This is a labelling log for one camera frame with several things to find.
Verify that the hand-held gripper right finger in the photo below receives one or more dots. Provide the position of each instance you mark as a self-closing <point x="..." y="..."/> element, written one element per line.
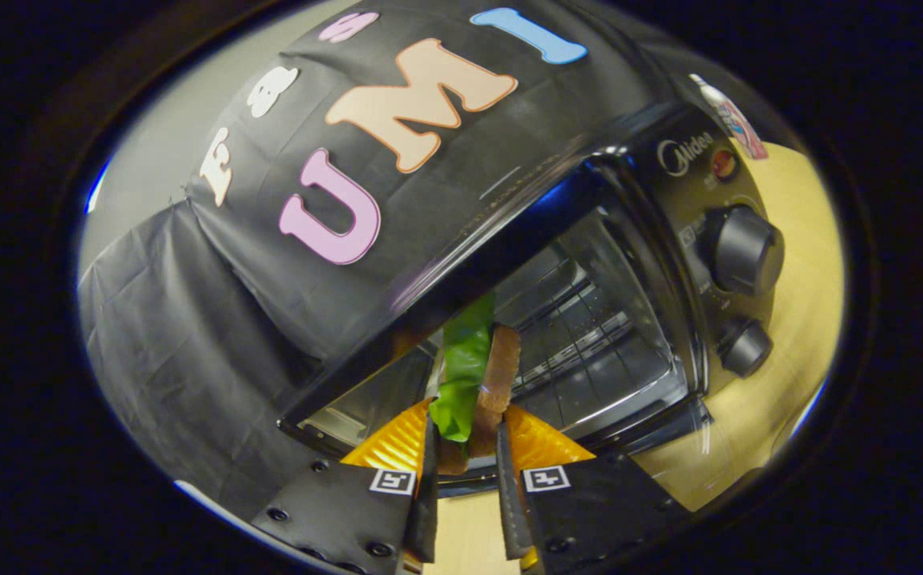
<point x="509" y="503"/>

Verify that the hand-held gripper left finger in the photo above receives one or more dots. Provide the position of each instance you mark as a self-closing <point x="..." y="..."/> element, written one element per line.
<point x="428" y="511"/>

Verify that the white bread lettuce sandwich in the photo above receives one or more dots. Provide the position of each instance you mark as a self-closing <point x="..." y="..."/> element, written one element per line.
<point x="465" y="367"/>

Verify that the black toaster oven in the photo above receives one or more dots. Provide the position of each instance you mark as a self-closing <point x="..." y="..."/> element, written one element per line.
<point x="693" y="239"/>

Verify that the black backdrop cloth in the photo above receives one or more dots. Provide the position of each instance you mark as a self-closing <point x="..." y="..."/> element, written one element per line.
<point x="190" y="319"/>

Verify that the white pink bottle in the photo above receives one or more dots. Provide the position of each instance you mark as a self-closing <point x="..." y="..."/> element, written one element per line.
<point x="741" y="128"/>

